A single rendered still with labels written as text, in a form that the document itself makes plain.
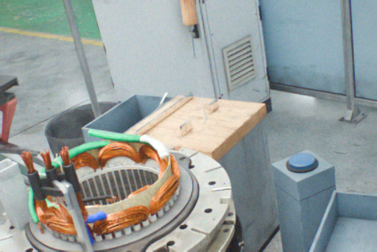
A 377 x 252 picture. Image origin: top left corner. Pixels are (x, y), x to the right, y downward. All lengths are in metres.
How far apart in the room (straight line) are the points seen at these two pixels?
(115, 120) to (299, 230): 0.46
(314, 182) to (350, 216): 0.11
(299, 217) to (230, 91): 2.32
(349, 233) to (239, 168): 0.30
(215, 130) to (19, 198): 0.37
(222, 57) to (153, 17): 0.47
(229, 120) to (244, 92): 2.31
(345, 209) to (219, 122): 0.31
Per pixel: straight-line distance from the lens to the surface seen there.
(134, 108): 1.17
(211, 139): 0.91
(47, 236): 0.70
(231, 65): 3.12
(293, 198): 0.85
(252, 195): 1.02
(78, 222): 0.59
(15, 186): 0.72
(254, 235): 1.06
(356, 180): 2.74
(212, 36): 3.00
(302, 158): 0.86
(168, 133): 0.96
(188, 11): 0.65
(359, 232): 0.74
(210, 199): 0.70
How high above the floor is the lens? 1.47
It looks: 25 degrees down
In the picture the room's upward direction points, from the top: 11 degrees counter-clockwise
